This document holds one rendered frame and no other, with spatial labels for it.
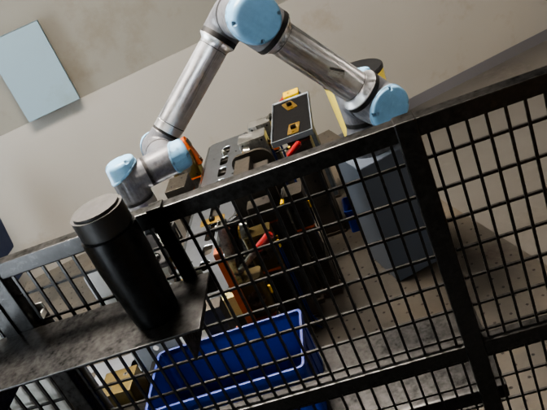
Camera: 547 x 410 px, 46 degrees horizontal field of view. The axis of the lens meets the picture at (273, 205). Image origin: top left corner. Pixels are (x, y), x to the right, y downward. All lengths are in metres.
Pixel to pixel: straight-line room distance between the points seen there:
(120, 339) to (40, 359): 0.13
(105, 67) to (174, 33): 0.49
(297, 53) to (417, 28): 3.36
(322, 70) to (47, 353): 0.95
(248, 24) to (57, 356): 0.86
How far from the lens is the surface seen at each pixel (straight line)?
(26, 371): 0.98
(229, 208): 2.13
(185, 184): 2.41
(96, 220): 0.81
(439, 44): 5.00
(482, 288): 1.90
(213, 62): 1.65
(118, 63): 4.30
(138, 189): 1.55
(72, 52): 4.28
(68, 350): 0.96
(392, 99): 1.67
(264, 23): 1.51
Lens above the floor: 1.88
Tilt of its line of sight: 26 degrees down
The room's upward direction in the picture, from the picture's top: 24 degrees counter-clockwise
